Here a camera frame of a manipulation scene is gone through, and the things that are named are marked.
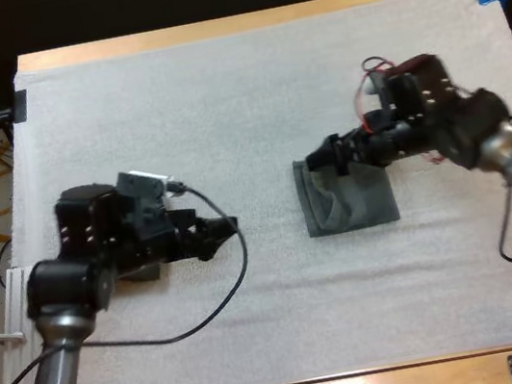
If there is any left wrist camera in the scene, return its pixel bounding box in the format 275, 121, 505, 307
125, 164, 178, 206

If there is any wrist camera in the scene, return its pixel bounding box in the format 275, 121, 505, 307
360, 71, 391, 101
125, 164, 178, 206

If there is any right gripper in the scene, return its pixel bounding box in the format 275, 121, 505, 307
299, 100, 433, 183

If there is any grey-green towel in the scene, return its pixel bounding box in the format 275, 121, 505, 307
115, 260, 165, 288
290, 144, 402, 242

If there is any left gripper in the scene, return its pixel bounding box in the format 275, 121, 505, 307
111, 156, 244, 275

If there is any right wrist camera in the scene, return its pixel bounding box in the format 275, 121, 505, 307
360, 71, 391, 101

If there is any ribbed aluminium rail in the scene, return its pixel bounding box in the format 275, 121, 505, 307
0, 265, 42, 346

